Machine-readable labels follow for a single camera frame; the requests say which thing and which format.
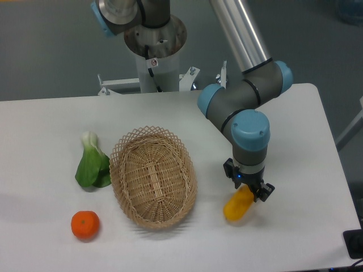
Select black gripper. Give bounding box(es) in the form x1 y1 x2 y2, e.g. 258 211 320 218
223 158 275 202

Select yellow mango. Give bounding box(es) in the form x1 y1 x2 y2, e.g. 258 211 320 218
223 185 254 222

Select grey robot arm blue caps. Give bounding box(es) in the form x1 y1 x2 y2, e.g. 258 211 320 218
91 1 293 201

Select woven wicker basket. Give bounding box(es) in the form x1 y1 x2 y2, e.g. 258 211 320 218
109 126 197 230

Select black device at table edge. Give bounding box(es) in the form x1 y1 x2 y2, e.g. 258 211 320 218
343 229 362 259

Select white table leg right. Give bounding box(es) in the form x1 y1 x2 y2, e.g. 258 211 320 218
335 97 362 152

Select green bok choy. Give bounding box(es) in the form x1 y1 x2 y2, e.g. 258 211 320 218
75 131 111 188

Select orange tangerine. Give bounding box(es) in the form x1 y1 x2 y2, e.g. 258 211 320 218
70 210 100 242

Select blue water jug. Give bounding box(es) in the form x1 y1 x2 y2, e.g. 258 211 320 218
335 0 362 27

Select white metal base frame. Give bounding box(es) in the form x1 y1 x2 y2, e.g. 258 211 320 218
98 60 229 96

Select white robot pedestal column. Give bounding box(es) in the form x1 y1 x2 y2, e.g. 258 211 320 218
135 53 179 93

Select black cable on pedestal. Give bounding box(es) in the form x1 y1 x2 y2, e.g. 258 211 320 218
143 44 163 93

